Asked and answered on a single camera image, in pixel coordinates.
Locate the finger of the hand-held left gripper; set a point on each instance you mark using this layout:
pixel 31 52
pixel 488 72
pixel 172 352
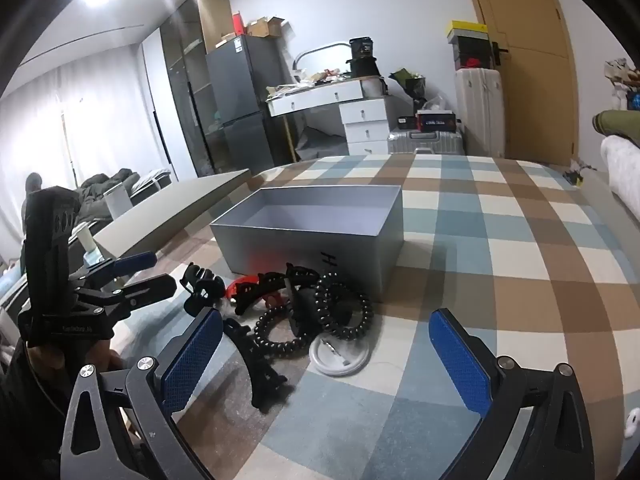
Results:
pixel 137 261
pixel 150 287

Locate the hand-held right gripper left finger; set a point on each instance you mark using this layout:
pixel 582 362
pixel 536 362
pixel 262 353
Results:
pixel 192 355

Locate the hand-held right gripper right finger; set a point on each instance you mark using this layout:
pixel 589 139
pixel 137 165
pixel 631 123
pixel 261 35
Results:
pixel 460 360

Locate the small black hair claw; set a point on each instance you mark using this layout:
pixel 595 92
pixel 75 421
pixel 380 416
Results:
pixel 202 285

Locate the large black hair claw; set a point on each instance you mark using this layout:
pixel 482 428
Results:
pixel 260 375

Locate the red hair clip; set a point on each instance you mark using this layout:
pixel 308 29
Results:
pixel 235 290

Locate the grey cardboard box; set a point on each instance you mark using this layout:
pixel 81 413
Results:
pixel 300 255

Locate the person's left forearm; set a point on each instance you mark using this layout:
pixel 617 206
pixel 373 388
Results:
pixel 25 425

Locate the person's left hand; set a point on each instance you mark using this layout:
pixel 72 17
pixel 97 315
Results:
pixel 105 357

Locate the grey box lid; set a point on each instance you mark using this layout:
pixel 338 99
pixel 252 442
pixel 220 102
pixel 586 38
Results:
pixel 165 210

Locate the white cylinder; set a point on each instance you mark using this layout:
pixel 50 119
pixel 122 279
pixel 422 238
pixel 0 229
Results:
pixel 117 202

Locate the dark jacket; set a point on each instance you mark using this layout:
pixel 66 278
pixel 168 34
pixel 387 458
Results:
pixel 107 185

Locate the plaid blanket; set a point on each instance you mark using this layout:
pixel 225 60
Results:
pixel 525 270

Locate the white curtain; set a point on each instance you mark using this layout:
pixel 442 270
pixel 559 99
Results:
pixel 100 135

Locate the glass-door cabinet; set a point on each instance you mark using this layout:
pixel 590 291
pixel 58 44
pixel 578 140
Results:
pixel 185 85

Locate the grey refrigerator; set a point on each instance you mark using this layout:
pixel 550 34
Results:
pixel 240 85

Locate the silver suitcase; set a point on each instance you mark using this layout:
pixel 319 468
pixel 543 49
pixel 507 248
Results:
pixel 430 142

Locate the black red box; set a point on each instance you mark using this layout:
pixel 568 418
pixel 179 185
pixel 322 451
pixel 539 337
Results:
pixel 437 122

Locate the pile of desk clutter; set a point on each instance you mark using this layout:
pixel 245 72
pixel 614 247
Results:
pixel 310 82

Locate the white fluffy blanket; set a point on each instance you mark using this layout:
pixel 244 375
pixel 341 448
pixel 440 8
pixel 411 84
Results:
pixel 622 170

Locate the white desk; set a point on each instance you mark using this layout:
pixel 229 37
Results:
pixel 325 96

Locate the tall cardboard box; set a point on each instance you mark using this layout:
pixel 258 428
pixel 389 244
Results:
pixel 216 20

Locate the white drawer unit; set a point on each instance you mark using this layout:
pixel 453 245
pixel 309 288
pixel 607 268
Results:
pixel 365 120

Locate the open cardboard box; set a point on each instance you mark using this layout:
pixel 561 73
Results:
pixel 265 27

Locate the dark wrapped bouquet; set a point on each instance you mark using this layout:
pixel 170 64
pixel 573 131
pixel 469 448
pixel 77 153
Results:
pixel 410 85

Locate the olive green cloth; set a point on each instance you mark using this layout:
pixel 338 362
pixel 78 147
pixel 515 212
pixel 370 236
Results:
pixel 617 124

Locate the wooden door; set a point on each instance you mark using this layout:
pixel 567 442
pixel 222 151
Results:
pixel 535 85

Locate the stack of boxes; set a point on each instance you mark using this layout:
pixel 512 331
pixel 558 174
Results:
pixel 470 45

